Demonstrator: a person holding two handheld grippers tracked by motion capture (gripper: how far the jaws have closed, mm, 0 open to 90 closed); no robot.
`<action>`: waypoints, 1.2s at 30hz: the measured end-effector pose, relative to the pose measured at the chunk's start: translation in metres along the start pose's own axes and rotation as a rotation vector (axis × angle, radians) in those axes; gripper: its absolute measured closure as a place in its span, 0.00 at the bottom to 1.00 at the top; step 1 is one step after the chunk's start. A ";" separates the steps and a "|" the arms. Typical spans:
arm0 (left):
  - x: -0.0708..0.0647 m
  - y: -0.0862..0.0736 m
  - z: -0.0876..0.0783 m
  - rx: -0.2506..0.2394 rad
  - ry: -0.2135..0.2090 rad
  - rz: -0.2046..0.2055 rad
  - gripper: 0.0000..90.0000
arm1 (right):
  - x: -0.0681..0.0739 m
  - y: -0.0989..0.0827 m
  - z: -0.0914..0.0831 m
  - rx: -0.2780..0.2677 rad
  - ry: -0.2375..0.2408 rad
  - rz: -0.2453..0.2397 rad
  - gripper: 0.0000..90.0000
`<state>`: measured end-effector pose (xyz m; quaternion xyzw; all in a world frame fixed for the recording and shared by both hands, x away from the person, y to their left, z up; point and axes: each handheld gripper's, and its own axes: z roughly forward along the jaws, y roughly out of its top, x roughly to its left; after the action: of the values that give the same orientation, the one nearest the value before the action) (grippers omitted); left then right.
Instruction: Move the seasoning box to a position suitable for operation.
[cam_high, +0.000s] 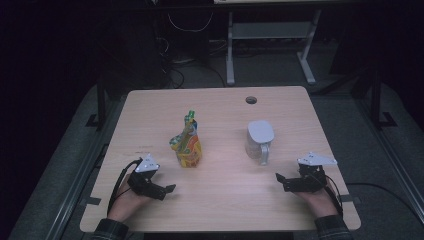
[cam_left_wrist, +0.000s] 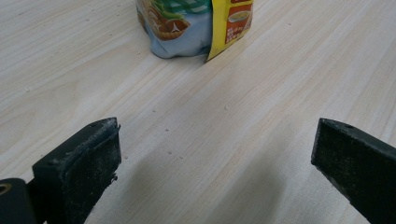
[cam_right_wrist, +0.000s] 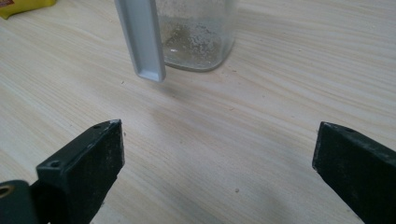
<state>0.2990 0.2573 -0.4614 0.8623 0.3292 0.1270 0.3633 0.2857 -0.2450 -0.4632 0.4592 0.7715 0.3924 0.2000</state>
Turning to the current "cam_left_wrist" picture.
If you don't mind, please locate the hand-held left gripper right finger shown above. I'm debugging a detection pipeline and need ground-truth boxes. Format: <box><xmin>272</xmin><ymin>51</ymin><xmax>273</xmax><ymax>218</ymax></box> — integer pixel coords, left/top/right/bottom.
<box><xmin>310</xmin><ymin>118</ymin><xmax>396</xmax><ymax>224</ymax></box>

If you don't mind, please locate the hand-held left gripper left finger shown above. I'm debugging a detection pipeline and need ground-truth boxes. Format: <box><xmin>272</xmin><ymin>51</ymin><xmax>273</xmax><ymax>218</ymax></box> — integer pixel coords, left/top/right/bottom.
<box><xmin>27</xmin><ymin>117</ymin><xmax>122</xmax><ymax>224</ymax></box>

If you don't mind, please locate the yellow printed seasoning bag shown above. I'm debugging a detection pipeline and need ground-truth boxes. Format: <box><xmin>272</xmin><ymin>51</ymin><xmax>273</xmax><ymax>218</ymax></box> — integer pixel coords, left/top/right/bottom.
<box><xmin>135</xmin><ymin>0</ymin><xmax>255</xmax><ymax>63</ymax></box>

